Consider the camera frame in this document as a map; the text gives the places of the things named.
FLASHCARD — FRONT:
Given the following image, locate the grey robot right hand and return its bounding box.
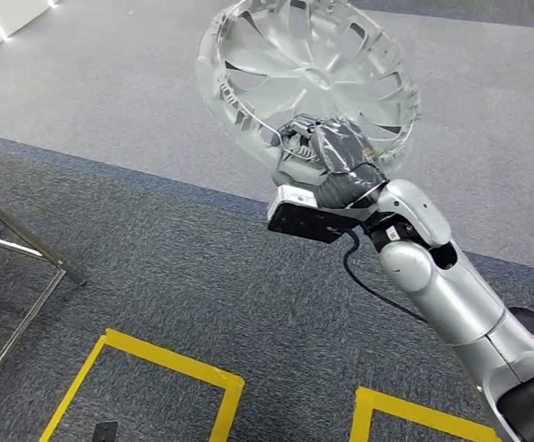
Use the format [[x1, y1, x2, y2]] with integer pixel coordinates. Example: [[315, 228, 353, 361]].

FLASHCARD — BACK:
[[271, 115, 390, 212]]

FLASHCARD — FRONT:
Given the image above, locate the grey plastic wheel hubcap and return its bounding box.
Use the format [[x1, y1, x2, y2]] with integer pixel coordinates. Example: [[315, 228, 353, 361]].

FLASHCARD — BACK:
[[196, 0, 422, 187]]

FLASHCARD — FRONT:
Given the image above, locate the small black block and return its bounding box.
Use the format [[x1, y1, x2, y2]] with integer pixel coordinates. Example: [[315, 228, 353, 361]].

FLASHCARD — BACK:
[[92, 421, 119, 442]]

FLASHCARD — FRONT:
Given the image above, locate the white plinth with light strip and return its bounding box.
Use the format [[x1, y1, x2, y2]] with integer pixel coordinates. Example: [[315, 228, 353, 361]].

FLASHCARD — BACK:
[[0, 0, 57, 49]]

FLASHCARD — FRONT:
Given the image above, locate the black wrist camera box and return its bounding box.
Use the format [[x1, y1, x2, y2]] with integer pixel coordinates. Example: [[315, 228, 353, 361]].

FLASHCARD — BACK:
[[267, 184, 369, 245]]

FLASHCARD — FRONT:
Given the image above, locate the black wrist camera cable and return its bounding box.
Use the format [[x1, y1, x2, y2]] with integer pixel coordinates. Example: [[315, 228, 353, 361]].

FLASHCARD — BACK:
[[343, 230, 429, 324]]

